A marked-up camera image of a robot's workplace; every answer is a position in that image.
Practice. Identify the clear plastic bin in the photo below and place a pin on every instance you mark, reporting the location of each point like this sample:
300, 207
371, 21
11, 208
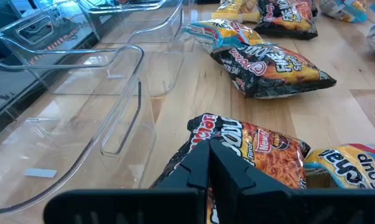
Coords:
81, 109
112, 9
168, 71

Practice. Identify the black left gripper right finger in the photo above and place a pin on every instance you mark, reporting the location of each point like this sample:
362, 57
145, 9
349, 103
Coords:
268, 205

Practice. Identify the black fire noodle pack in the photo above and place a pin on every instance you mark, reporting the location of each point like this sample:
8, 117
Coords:
268, 155
274, 74
286, 18

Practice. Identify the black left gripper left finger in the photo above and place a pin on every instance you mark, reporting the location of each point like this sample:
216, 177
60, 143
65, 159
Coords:
174, 202

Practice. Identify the yellow chicken ramen pack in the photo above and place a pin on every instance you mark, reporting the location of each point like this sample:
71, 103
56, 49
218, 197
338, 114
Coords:
237, 7

